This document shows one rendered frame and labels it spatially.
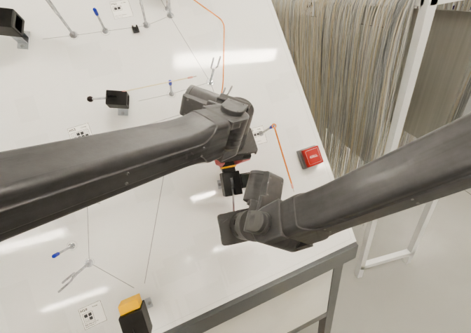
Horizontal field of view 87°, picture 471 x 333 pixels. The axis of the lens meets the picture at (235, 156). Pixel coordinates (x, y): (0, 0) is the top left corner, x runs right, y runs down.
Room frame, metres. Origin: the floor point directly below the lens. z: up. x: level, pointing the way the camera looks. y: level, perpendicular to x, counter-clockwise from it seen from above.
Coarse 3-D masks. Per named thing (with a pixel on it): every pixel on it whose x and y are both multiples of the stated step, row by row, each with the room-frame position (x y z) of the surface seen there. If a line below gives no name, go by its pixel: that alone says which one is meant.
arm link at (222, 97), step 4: (220, 96) 0.43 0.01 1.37; (224, 96) 0.43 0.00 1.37; (228, 96) 0.43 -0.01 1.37; (220, 100) 0.42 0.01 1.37; (224, 100) 0.42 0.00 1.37; (236, 100) 0.43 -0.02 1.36; (240, 100) 0.43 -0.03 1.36; (244, 100) 0.43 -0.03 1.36; (248, 104) 0.42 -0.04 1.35; (248, 108) 0.40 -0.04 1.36; (252, 108) 0.42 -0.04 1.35; (248, 112) 0.41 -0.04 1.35; (252, 112) 0.41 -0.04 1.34; (252, 116) 0.41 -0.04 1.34; (248, 120) 0.39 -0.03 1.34; (248, 124) 0.40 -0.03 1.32; (248, 128) 0.41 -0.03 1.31; (244, 132) 0.41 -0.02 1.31
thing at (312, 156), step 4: (308, 148) 0.57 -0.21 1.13; (312, 148) 0.57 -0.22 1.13; (316, 148) 0.57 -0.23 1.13; (304, 152) 0.56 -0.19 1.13; (308, 152) 0.56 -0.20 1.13; (312, 152) 0.56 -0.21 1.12; (316, 152) 0.56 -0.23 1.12; (304, 156) 0.56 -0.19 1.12; (308, 156) 0.55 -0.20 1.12; (312, 156) 0.56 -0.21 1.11; (316, 156) 0.56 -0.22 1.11; (320, 156) 0.56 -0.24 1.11; (304, 160) 0.56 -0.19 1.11; (308, 160) 0.55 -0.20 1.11; (312, 160) 0.55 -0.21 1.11; (316, 160) 0.55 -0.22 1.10; (320, 160) 0.55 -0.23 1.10; (308, 164) 0.54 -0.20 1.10; (312, 164) 0.54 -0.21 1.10; (316, 164) 0.54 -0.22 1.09
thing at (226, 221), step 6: (240, 210) 0.38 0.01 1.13; (222, 216) 0.37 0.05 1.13; (228, 216) 0.37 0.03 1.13; (234, 216) 0.36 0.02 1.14; (222, 222) 0.36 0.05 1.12; (228, 222) 0.36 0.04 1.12; (234, 222) 0.33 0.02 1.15; (222, 228) 0.35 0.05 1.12; (228, 228) 0.36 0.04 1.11; (234, 228) 0.32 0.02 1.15; (222, 234) 0.35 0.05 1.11; (228, 234) 0.35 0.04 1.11; (234, 234) 0.33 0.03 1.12; (222, 240) 0.34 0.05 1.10; (228, 240) 0.34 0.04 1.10; (234, 240) 0.34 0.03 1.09; (240, 240) 0.34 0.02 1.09; (246, 240) 0.34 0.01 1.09
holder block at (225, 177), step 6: (222, 174) 0.46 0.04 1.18; (228, 174) 0.46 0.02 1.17; (234, 174) 0.46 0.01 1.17; (222, 180) 0.46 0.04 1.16; (228, 180) 0.45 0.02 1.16; (234, 180) 0.45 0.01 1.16; (222, 186) 0.46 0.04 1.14; (228, 186) 0.44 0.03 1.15; (234, 186) 0.45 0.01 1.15; (240, 186) 0.45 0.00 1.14; (222, 192) 0.46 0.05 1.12; (228, 192) 0.44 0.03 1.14; (234, 192) 0.45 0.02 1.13; (240, 192) 0.44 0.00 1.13
